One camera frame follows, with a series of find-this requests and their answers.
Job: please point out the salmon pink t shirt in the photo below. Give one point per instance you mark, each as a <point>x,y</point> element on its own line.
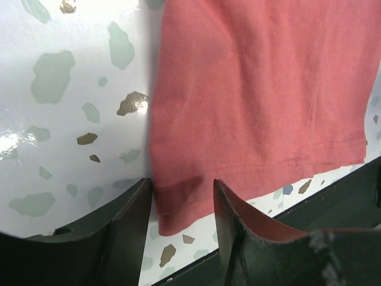
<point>259,94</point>

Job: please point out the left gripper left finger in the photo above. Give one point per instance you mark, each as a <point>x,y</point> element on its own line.
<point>105,247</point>

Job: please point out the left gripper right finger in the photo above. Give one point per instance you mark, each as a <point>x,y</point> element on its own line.
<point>256,249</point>

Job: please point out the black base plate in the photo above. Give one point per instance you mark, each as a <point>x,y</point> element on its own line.
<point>353,201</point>

